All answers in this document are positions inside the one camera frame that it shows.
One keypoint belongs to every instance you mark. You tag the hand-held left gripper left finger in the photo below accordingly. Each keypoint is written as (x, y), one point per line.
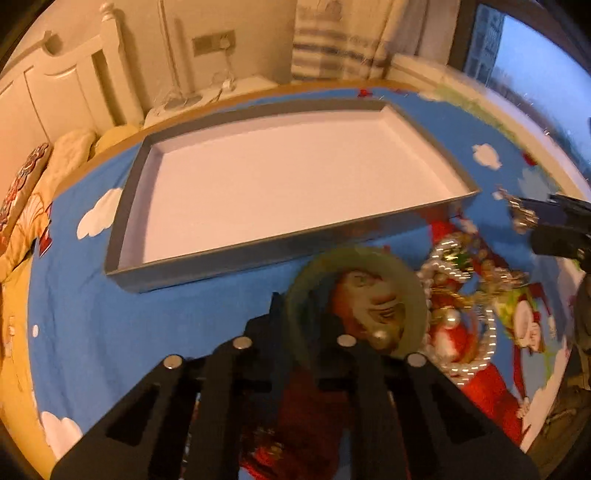
(278, 316)

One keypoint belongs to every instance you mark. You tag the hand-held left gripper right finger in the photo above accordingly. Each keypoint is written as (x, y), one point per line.
(323, 344)

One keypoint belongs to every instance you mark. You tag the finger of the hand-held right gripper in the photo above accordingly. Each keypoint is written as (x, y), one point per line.
(554, 240)
(545, 214)

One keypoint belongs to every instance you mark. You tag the green jade bangle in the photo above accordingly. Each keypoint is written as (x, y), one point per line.
(360, 256)

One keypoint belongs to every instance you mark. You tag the grey shallow box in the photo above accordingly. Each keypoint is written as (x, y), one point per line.
(277, 175)

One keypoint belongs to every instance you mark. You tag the tangle of gold bead jewelry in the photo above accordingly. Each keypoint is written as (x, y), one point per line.
(450, 251)

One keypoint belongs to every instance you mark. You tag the loose white pearl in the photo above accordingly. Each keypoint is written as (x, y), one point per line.
(382, 339)
(450, 317)

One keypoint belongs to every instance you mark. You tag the brown fleece blanket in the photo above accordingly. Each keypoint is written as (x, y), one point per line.
(568, 415)

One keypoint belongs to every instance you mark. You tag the window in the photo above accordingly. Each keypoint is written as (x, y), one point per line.
(531, 69)

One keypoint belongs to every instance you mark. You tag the blue cartoon printed tablecloth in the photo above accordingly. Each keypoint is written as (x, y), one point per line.
(83, 300)

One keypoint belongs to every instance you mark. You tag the white window sill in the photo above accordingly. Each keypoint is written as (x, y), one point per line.
(415, 67)

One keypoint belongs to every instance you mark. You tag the white nightstand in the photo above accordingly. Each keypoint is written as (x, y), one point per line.
(251, 86)

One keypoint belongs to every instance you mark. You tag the yellow pillow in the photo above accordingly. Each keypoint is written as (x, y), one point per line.
(115, 136)

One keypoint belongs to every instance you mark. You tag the orange pink quilt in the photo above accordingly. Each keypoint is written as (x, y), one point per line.
(18, 286)

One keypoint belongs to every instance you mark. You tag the cream pillow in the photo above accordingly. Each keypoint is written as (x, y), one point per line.
(69, 152)

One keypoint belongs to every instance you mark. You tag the striped curtain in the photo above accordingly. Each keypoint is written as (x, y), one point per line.
(323, 46)

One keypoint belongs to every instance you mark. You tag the embroidered cushion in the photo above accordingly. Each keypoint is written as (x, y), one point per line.
(23, 180)

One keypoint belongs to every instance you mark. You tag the white bed headboard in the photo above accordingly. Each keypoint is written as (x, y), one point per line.
(60, 78)

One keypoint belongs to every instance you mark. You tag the wall socket panel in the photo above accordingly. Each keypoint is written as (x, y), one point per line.
(213, 42)

